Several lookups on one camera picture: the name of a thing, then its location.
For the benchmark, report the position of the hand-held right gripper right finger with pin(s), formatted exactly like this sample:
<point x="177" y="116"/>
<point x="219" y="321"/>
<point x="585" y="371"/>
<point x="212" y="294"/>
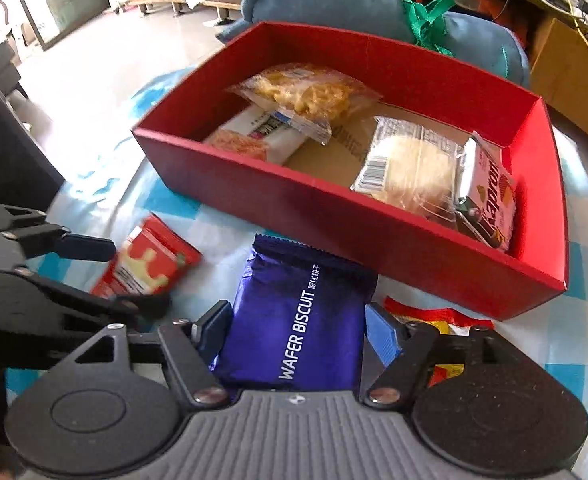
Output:
<point x="381" y="337"/>

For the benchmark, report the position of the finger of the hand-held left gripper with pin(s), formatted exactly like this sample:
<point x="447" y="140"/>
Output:
<point x="88" y="249"/>
<point x="123" y="306"/>

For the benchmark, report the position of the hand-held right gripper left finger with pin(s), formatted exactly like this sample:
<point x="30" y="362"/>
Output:
<point x="213" y="332"/>

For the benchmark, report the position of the long red chips packet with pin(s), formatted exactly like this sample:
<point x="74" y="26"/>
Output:
<point x="143" y="260"/>

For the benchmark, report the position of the red and yellow snack packet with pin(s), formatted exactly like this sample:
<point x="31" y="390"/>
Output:
<point x="449" y="327"/>

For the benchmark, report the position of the purple wafer biscuit packet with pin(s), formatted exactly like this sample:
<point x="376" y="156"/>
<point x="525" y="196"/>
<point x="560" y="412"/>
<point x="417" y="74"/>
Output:
<point x="284" y="320"/>

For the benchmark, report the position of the red cardboard box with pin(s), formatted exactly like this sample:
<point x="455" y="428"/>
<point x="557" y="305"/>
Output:
<point x="324" y="220"/>

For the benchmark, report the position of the clear cake packet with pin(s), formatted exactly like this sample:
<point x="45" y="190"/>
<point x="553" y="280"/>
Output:
<point x="409" y="170"/>

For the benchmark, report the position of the white wafer packet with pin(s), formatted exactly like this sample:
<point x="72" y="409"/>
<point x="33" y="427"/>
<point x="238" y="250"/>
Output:
<point x="491" y="200"/>

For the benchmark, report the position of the white spicy strip packet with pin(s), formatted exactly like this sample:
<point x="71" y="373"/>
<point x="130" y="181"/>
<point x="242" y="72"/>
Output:
<point x="259" y="135"/>

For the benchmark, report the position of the yellow noodle cake packet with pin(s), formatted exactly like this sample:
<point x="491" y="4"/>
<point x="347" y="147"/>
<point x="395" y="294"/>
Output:
<point x="299" y="92"/>

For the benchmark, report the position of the blue checkered tablecloth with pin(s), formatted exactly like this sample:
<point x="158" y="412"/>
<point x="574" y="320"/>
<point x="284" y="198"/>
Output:
<point x="173" y="205"/>

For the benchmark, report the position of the black chair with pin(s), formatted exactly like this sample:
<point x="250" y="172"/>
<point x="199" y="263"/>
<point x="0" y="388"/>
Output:
<point x="3" y="67"/>

